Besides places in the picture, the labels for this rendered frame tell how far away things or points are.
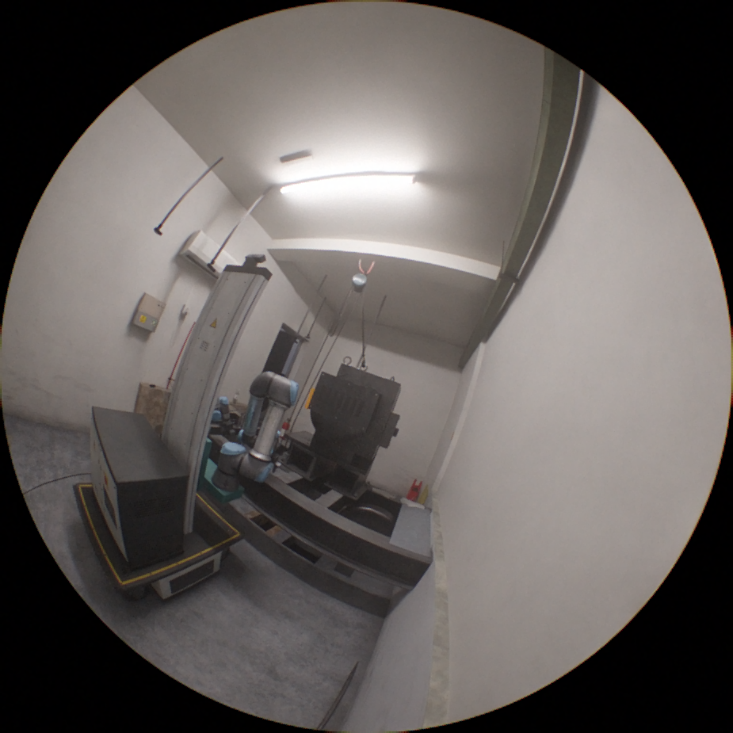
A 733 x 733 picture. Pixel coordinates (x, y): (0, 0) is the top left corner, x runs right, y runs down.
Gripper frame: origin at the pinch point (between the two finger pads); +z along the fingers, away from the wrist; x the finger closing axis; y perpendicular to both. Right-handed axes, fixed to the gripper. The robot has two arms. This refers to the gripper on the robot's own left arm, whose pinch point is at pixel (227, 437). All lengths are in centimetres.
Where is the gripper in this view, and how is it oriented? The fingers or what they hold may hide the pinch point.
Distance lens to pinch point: 183.3
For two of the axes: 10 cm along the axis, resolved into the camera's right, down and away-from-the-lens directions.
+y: 3.8, -1.4, 9.1
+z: -0.9, 9.8, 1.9
